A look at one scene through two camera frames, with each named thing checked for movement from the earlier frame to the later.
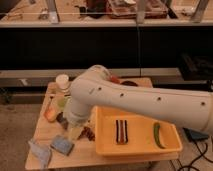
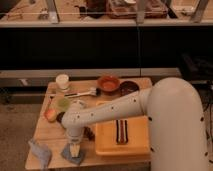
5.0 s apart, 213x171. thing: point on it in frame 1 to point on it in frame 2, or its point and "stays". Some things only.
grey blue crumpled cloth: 42,153 stays
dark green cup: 61,119 stays
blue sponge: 62,144 to 72,152
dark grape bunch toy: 87,133 stays
